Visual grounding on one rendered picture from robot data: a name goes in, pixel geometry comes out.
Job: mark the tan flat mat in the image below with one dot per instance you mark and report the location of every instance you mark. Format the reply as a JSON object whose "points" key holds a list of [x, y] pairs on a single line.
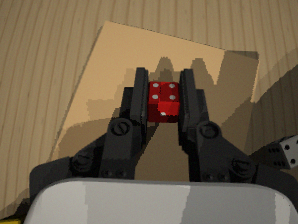
{"points": [[228, 80]]}

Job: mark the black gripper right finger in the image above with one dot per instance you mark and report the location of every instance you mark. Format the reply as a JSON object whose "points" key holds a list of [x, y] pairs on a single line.
{"points": [[217, 158]]}

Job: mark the red die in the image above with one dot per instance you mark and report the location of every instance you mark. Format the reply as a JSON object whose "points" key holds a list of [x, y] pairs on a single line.
{"points": [[163, 102]]}

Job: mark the white die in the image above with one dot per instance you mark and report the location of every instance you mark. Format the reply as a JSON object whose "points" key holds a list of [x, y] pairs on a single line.
{"points": [[284, 152]]}

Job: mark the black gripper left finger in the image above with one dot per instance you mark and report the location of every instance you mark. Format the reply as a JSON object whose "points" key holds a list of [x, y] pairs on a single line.
{"points": [[113, 153]]}

